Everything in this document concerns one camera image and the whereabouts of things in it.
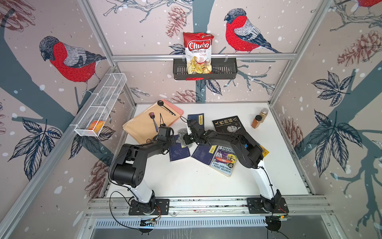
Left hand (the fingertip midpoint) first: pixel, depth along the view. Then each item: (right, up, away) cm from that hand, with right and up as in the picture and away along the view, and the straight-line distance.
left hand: (174, 137), depth 98 cm
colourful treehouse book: (+32, -12, -11) cm, 36 cm away
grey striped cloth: (+5, +3, +2) cm, 7 cm away
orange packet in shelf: (-30, +10, -34) cm, 46 cm away
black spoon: (-14, +25, +22) cm, 36 cm away
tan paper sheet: (-24, +6, +9) cm, 26 cm away
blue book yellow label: (+17, +13, +12) cm, 25 cm away
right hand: (+6, 0, 0) cm, 6 cm away
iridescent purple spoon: (-19, +15, +13) cm, 27 cm away
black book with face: (+42, +8, +7) cm, 43 cm away
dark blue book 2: (+21, -9, -6) cm, 24 cm away
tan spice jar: (+63, +17, +4) cm, 65 cm away
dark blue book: (+3, -9, -6) cm, 11 cm away
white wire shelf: (-36, +13, -28) cm, 47 cm away
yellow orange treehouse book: (+59, -8, -6) cm, 60 cm away
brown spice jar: (+57, +11, +2) cm, 58 cm away
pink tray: (-2, +21, +20) cm, 28 cm away
